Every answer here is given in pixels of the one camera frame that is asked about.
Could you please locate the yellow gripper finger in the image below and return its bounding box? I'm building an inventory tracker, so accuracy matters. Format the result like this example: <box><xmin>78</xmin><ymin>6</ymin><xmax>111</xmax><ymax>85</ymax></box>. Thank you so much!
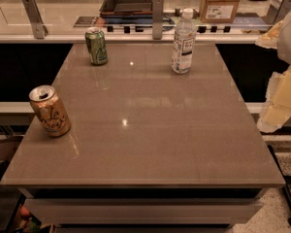
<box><xmin>257</xmin><ymin>65</ymin><xmax>291</xmax><ymax>133</ymax></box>
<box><xmin>255</xmin><ymin>20</ymin><xmax>282</xmax><ymax>49</ymax></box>

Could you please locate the clear plastic water bottle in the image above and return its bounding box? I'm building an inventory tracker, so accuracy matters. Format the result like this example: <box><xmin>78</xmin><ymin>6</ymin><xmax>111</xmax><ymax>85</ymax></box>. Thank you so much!
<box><xmin>171</xmin><ymin>8</ymin><xmax>197</xmax><ymax>74</ymax></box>

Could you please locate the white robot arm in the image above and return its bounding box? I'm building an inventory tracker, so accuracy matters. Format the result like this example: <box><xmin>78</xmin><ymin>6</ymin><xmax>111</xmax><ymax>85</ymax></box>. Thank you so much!
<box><xmin>255</xmin><ymin>11</ymin><xmax>291</xmax><ymax>133</ymax></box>

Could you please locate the green soda can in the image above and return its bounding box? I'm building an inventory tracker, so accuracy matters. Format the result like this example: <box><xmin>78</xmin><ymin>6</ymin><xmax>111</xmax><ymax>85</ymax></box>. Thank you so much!
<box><xmin>85</xmin><ymin>27</ymin><xmax>108</xmax><ymax>65</ymax></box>

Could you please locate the orange soda can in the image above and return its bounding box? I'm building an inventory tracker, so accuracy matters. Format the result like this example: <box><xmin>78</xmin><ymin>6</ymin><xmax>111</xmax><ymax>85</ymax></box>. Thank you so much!
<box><xmin>29</xmin><ymin>85</ymin><xmax>71</xmax><ymax>137</ymax></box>

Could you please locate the cardboard box with label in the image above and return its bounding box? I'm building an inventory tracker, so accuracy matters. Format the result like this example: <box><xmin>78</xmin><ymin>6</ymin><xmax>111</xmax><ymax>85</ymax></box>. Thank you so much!
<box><xmin>199</xmin><ymin>0</ymin><xmax>241</xmax><ymax>23</ymax></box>

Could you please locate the orange open tray box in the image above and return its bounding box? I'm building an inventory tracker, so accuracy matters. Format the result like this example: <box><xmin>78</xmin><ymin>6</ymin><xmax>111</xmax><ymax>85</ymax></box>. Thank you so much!
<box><xmin>100</xmin><ymin>0</ymin><xmax>152</xmax><ymax>17</ymax></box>

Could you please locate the grey table drawer front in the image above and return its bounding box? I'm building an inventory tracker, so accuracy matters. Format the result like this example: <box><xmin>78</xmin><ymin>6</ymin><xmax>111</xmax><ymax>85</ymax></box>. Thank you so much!
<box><xmin>25</xmin><ymin>199</ymin><xmax>263</xmax><ymax>225</ymax></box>

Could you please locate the right metal glass bracket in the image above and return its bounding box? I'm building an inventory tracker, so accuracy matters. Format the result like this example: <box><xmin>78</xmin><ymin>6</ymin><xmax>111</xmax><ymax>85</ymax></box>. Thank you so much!
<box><xmin>265</xmin><ymin>0</ymin><xmax>291</xmax><ymax>24</ymax></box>

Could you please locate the metal glass bracket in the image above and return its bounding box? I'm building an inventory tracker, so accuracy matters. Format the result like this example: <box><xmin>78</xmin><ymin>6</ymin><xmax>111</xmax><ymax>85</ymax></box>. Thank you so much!
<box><xmin>152</xmin><ymin>0</ymin><xmax>164</xmax><ymax>40</ymax></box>
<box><xmin>21</xmin><ymin>0</ymin><xmax>49</xmax><ymax>39</ymax></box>
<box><xmin>265</xmin><ymin>0</ymin><xmax>291</xmax><ymax>24</ymax></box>

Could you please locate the middle metal glass bracket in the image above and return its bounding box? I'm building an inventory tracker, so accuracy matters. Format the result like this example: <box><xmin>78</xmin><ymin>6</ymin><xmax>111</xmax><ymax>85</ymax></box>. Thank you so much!
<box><xmin>152</xmin><ymin>0</ymin><xmax>164</xmax><ymax>40</ymax></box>

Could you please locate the left metal glass bracket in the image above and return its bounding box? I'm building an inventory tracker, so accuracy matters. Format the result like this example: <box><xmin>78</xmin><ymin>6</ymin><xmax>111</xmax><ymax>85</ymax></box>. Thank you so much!
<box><xmin>21</xmin><ymin>0</ymin><xmax>49</xmax><ymax>39</ymax></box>

